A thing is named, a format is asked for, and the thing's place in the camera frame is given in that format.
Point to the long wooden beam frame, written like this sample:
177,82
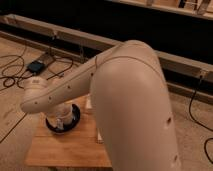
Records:
170,62

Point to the beige sponge block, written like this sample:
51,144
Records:
99,138

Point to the white ceramic cup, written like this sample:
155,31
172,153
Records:
59,124

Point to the black ceramic bowl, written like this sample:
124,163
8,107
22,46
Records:
62,109

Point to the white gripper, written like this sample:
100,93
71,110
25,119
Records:
67,118

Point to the blue power adapter box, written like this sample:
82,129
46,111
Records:
35,67

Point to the wooden table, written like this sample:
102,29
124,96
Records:
77,148

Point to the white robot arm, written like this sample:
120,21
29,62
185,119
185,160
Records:
130,103

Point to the white plastic bottle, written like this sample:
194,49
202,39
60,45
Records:
88,103

